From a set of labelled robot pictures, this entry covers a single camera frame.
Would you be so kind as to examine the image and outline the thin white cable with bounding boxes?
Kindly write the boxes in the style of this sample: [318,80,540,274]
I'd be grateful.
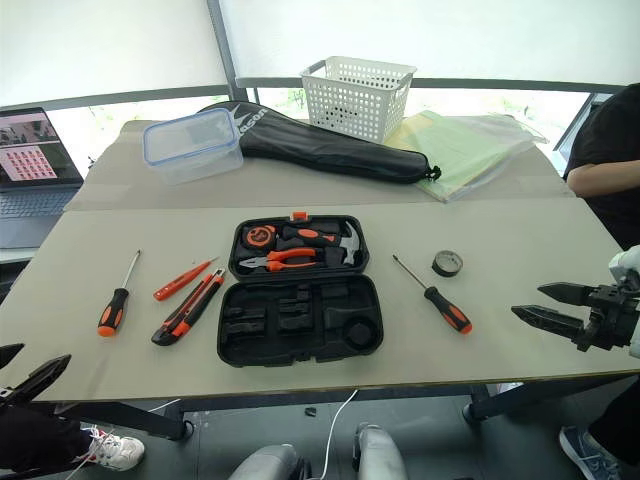
[146,397,183,415]

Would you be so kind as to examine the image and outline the orange voltage tester pen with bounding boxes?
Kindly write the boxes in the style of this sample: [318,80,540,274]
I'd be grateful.
[152,256,221,303]

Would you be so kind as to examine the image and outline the blue sneaker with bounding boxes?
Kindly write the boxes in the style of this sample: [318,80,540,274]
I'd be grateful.
[559,424,625,480]

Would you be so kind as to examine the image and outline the white perforated plastic basket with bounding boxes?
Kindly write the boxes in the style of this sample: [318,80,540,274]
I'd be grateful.
[299,55,419,145]

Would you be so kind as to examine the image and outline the black orange utility knife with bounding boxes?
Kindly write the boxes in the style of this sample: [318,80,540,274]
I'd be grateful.
[151,267,227,347]

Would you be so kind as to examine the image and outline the person in black shirt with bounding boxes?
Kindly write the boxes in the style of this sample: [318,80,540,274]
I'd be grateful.
[558,83,640,480]

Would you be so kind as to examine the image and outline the orange handled pliers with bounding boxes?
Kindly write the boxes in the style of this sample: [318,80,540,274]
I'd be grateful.
[238,247,319,274]

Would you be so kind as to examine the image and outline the grey laptop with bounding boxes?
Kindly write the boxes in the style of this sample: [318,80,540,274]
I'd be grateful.
[0,106,86,250]

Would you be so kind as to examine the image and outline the black plastic tool case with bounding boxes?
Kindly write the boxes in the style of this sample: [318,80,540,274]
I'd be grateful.
[216,211,385,370]

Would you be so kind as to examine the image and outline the clear plastic document sleeve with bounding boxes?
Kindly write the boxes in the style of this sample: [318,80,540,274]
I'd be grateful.
[444,113,551,202]

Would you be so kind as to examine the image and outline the black orange stubby screwdriver handle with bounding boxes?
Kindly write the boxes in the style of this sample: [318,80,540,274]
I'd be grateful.
[280,225,338,245]

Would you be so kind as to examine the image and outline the grey window frame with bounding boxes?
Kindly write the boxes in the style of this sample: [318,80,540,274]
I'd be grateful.
[0,0,640,110]

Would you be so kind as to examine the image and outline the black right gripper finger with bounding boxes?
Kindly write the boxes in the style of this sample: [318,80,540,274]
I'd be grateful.
[536,281,595,308]
[510,304,592,343]

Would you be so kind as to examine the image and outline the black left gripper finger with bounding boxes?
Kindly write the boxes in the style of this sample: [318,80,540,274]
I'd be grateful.
[0,342,26,372]
[0,354,73,409]

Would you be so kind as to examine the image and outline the silver right robot leg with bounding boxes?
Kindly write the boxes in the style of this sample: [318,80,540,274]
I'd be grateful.
[351,422,410,480]

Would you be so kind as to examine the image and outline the silver robot leg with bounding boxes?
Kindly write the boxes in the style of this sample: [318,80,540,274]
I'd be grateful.
[228,443,312,480]
[351,422,410,480]

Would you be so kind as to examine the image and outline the black trouser leg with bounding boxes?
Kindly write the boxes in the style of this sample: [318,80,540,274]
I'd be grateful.
[0,403,95,474]

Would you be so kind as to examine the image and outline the orange black tape measure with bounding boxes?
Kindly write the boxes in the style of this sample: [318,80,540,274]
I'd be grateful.
[245,224,278,249]

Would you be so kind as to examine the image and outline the black electrical tape roll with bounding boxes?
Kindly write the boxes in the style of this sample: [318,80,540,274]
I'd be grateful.
[431,249,464,277]

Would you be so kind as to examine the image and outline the silver claw hammer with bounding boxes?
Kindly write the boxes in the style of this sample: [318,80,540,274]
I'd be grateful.
[319,222,365,267]

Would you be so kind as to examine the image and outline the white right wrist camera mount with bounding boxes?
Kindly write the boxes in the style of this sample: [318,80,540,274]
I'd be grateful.
[608,249,640,359]

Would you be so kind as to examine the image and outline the silver left robot leg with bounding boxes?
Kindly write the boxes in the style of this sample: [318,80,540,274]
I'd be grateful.
[228,443,312,480]

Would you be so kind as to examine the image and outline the black racket bag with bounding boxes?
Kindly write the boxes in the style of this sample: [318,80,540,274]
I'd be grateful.
[194,99,443,185]

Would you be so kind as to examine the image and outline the black table leg beam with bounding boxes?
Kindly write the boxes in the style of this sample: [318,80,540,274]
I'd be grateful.
[463,370,640,422]
[47,398,195,442]

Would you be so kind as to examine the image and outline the orange black handled screwdriver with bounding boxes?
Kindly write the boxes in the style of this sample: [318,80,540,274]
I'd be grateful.
[391,253,474,336]
[97,249,143,338]

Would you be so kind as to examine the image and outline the white sneaker with red laces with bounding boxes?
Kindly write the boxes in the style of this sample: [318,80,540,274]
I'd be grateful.
[74,432,147,472]

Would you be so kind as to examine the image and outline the clear container with blue lid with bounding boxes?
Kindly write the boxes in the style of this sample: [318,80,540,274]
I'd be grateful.
[143,108,245,187]

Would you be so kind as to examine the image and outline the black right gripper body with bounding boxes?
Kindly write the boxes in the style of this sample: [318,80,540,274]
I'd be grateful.
[574,283,640,353]

